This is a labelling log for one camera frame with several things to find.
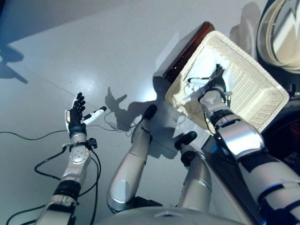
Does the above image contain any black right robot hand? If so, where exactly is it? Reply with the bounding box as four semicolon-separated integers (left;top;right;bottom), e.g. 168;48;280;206
187;65;227;94

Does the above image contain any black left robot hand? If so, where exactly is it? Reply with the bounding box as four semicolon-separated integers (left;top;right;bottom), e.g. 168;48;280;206
65;92;107;139

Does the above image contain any white cloth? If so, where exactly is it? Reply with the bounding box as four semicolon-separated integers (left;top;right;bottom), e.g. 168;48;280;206
182;49;235;104

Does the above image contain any round washing machine door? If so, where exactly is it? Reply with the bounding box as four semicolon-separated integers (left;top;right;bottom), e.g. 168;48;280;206
256;0;300;75

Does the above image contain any grey front-load washing machine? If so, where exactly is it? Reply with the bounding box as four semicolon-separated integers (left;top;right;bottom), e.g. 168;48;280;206
202;79;300;225

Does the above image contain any white wicker basket tray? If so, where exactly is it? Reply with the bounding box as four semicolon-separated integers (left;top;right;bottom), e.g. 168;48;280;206
165;30;290;137

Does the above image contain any dark brown wooden stool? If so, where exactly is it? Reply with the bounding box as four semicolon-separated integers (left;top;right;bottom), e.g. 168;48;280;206
152;21;216;82

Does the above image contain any silver left robot leg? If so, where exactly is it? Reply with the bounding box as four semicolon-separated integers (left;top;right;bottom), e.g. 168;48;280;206
106;104;158;214

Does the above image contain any silver robot leg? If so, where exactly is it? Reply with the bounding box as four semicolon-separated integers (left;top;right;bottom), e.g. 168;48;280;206
106;104;158;214
174;131;213;210

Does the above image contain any silver right robot leg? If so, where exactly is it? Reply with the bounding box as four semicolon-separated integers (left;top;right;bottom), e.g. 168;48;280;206
174;131;213;210

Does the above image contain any grey robot torso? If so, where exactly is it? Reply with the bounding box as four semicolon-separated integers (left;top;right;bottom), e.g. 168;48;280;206
93;206;249;225

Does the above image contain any thin floor cable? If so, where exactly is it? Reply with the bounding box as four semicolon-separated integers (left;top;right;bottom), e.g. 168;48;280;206
103;110;142;137

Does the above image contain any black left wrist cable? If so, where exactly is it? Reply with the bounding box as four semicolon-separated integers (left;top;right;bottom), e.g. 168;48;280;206
0;131;102;225

